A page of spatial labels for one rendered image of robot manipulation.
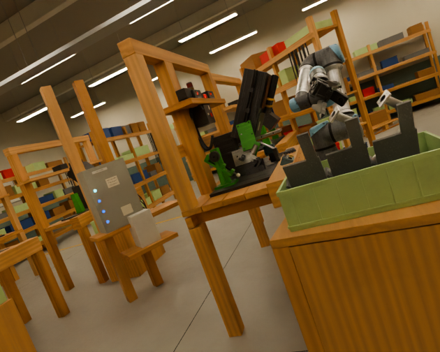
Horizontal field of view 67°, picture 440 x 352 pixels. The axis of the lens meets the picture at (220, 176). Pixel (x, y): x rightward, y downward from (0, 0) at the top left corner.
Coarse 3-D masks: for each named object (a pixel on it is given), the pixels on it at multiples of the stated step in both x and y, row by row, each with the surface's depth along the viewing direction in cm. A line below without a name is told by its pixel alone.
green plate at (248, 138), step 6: (240, 126) 250; (246, 126) 249; (240, 132) 250; (246, 132) 249; (252, 132) 247; (240, 138) 250; (246, 138) 249; (252, 138) 247; (246, 144) 248; (252, 144) 247; (246, 150) 248
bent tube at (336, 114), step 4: (336, 108) 123; (332, 112) 126; (336, 112) 122; (340, 112) 124; (332, 116) 126; (336, 116) 123; (340, 116) 123; (344, 116) 123; (348, 116) 124; (332, 120) 124; (340, 120) 124; (360, 124) 125; (360, 128) 125
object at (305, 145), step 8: (296, 136) 127; (304, 136) 127; (304, 144) 128; (312, 144) 129; (304, 152) 131; (312, 152) 130; (304, 160) 134; (312, 160) 132; (320, 160) 132; (288, 168) 136; (296, 168) 135; (304, 168) 135; (312, 168) 134; (320, 168) 133; (288, 176) 138; (296, 176) 138; (304, 176) 137; (312, 176) 136; (320, 176) 136; (296, 184) 140; (304, 184) 139
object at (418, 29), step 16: (416, 32) 897; (368, 48) 933; (384, 48) 918; (432, 48) 888; (384, 64) 936; (400, 64) 915; (432, 64) 932; (416, 80) 912; (368, 96) 960; (416, 96) 932; (432, 96) 913; (368, 112) 973
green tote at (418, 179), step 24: (432, 144) 135; (384, 168) 115; (408, 168) 113; (432, 168) 111; (288, 192) 128; (312, 192) 125; (336, 192) 123; (360, 192) 120; (384, 192) 117; (408, 192) 115; (432, 192) 112; (288, 216) 130; (312, 216) 127; (336, 216) 124; (360, 216) 122
